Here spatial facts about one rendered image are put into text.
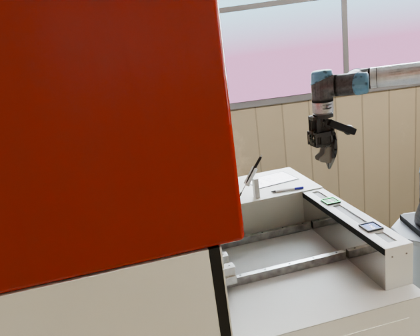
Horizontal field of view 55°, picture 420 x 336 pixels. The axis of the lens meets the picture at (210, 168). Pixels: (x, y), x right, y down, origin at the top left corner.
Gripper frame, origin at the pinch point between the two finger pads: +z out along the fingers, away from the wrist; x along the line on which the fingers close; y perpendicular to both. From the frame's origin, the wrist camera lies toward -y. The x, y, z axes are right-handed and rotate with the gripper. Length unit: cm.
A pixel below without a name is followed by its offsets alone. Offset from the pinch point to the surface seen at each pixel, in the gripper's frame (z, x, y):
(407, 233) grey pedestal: 28.7, 12.0, -23.9
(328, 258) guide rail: 26.6, 18.9, 12.7
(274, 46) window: -44, -149, -40
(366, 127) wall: 24, -137, -104
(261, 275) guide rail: 26.7, 18.9, 37.4
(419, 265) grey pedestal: 43, 14, -28
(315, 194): 15.1, -11.0, 1.5
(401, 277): 25.3, 39.9, 0.2
